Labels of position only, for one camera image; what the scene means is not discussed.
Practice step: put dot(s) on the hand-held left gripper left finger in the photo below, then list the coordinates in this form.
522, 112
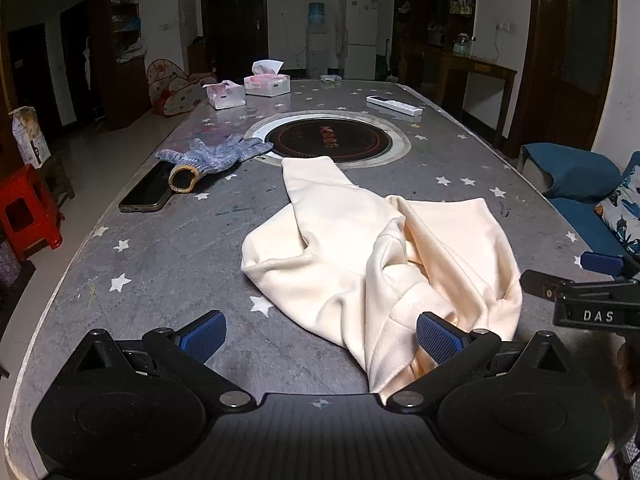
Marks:
205, 336

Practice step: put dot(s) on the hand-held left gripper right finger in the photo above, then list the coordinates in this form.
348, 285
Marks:
437, 338

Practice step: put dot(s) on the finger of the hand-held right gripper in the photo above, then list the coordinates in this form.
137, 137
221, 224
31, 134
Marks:
600, 262
540, 284

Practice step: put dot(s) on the cream sweatshirt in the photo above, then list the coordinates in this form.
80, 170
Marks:
360, 255

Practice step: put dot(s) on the blue sofa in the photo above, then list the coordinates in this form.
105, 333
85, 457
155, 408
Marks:
575, 220

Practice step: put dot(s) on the butterfly print pillow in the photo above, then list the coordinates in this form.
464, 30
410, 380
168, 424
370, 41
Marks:
622, 215

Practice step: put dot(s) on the blue cushion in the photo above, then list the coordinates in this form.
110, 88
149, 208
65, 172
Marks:
570, 167

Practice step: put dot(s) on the black smartphone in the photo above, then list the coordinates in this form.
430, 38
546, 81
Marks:
145, 190

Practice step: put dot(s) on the grey knit work glove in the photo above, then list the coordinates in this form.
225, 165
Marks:
215, 152

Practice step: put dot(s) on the brown door with glass panel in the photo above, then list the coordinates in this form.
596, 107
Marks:
565, 55

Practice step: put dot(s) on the wooden side table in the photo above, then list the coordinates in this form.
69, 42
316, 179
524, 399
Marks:
475, 77

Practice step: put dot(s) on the red plastic stool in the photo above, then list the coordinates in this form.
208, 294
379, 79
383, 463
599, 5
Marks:
27, 210

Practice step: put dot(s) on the round built-in induction cooker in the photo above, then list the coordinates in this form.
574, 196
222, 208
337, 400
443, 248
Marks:
327, 137

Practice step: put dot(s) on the white remote control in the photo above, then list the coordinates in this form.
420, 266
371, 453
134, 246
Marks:
392, 105

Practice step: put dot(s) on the colourful dotted play tent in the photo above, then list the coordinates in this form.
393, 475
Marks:
172, 90

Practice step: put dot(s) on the white paper bag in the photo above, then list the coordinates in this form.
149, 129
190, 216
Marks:
31, 135

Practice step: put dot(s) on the small pale tissue packet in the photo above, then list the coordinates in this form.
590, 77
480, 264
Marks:
330, 78

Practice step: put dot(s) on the dark wooden display cabinet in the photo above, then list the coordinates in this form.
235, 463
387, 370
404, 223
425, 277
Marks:
430, 15

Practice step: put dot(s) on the dark shelf cabinet with clutter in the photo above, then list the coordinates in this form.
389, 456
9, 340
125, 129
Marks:
117, 50

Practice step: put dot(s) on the white refrigerator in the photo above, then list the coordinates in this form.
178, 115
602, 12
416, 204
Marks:
361, 35

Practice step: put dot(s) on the dark wooden door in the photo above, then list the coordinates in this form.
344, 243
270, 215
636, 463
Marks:
232, 25

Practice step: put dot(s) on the water dispenser with blue bottle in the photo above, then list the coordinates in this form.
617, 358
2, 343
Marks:
317, 40

